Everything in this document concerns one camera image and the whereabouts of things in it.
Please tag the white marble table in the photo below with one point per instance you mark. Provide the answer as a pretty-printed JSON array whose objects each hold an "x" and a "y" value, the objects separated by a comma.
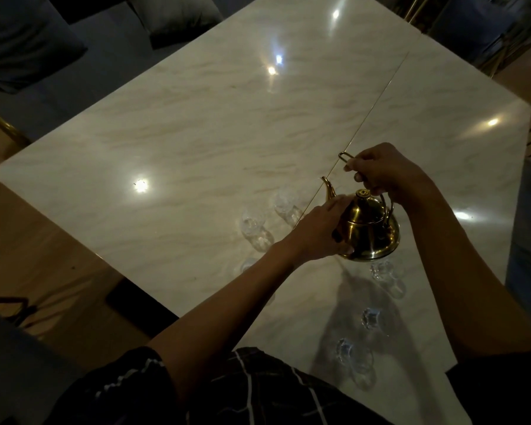
[{"x": 203, "y": 128}]

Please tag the large slate blue cushion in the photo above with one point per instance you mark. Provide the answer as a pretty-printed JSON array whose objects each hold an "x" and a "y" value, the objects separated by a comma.
[{"x": 26, "y": 39}]

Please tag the grey cushion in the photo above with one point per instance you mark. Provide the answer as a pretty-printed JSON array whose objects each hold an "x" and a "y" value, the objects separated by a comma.
[{"x": 172, "y": 13}]

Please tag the person's right forearm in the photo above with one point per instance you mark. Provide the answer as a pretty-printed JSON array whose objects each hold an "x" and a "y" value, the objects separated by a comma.
[{"x": 473, "y": 287}]

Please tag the dark table base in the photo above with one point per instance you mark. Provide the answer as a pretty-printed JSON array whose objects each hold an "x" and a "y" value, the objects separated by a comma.
[{"x": 141, "y": 307}]

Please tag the dark plaid shirt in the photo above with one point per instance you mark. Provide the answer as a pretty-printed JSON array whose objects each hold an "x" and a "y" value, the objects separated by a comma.
[{"x": 256, "y": 393}]

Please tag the blue chair with gold legs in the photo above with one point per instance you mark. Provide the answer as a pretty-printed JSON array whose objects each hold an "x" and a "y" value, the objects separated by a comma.
[{"x": 469, "y": 26}]

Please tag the person's left hand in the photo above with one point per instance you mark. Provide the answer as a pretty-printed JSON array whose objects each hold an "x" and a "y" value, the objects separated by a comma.
[{"x": 318, "y": 234}]

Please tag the person's right hand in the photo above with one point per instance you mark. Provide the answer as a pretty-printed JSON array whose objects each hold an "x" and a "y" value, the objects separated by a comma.
[{"x": 391, "y": 172}]

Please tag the person's left forearm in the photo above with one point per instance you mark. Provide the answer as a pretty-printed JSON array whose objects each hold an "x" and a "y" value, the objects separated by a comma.
[{"x": 221, "y": 318}]

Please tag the grey bench with gold frame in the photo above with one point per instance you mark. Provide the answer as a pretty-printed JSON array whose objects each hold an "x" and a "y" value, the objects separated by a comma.
[{"x": 106, "y": 70}]

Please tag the gold metal teapot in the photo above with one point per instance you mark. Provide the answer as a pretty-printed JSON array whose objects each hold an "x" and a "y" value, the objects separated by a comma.
[{"x": 371, "y": 234}]

